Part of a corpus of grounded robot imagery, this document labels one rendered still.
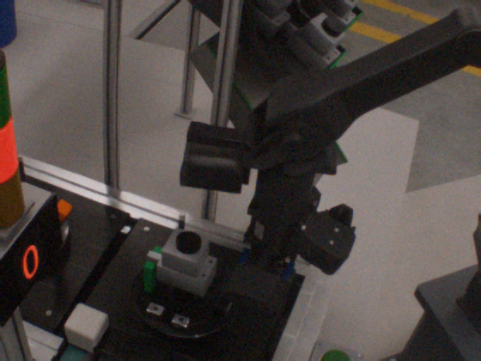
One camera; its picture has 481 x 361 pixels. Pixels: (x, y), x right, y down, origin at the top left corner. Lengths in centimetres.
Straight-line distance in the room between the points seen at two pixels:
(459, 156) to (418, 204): 170
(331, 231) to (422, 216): 56
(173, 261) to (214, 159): 19
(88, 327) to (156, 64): 83
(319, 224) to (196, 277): 18
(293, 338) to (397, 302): 27
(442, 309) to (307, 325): 19
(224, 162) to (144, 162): 61
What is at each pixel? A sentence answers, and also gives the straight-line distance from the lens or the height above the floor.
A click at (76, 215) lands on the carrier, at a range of 98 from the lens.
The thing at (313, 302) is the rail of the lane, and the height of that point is 95.
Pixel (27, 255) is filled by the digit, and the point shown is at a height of 121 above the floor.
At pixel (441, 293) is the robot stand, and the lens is 84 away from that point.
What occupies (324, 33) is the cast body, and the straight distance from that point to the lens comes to 87.
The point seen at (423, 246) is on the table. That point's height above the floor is 86.
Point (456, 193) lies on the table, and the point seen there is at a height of 86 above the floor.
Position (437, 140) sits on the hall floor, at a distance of 299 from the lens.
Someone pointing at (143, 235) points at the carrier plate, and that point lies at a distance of 95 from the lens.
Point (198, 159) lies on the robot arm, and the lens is 63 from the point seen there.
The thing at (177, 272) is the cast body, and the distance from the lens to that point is 79.
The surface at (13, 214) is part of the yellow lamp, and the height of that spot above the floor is 127.
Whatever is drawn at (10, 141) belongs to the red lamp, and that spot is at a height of 134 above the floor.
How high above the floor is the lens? 166
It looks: 41 degrees down
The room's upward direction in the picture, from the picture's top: 9 degrees clockwise
